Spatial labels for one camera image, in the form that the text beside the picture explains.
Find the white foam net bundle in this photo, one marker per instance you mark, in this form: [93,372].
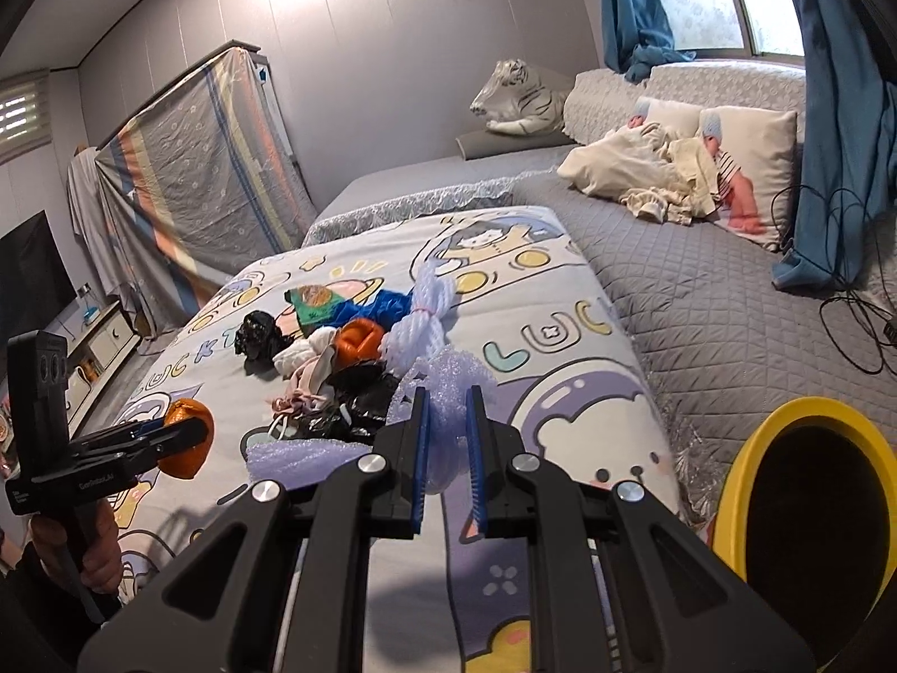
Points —
[420,334]

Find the pink crumpled cloth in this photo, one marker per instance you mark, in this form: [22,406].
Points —
[305,376]

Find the grey quilted bed cover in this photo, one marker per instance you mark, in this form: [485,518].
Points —
[720,346]

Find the orange ball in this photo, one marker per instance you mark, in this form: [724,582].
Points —
[187,449]

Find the blue curtain right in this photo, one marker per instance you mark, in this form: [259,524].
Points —
[847,178]

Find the left hand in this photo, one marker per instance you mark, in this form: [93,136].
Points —
[102,566]

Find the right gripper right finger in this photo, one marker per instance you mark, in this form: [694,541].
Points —
[616,581]

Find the grey bolster pillow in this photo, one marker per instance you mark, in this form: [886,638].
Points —
[483,144]

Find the orange snack wrapper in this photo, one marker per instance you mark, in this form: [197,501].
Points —
[356,342]

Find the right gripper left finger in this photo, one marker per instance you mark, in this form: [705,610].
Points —
[279,581]

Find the grey lace trimmed mattress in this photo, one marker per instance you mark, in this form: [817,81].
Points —
[433,187]

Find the white tv cabinet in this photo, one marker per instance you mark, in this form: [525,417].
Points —
[94,360]

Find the baby print pillow left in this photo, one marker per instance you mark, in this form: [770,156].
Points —
[679,117]

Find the baby print pillow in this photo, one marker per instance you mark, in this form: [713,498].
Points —
[679,117]
[754,151]

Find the yellow rimmed trash bin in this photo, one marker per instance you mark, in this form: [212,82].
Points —
[807,518]

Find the white tiger plush toy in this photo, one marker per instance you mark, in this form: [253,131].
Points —
[516,102]

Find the white crumpled paper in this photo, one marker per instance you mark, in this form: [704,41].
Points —
[303,350]

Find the green snack bag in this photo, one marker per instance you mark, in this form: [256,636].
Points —
[314,305]

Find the blue curtain left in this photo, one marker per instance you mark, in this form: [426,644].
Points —
[637,37]

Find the blue crumpled glove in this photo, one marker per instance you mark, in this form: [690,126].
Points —
[385,309]

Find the black television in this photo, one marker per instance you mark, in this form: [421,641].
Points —
[34,284]

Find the cream crumpled blanket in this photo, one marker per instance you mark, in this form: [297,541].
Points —
[650,170]

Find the black plastic bag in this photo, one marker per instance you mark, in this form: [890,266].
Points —
[259,339]

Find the baby print pillow right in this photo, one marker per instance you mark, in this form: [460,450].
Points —
[754,151]

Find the blue curtain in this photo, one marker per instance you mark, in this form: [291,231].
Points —
[847,178]
[637,37]

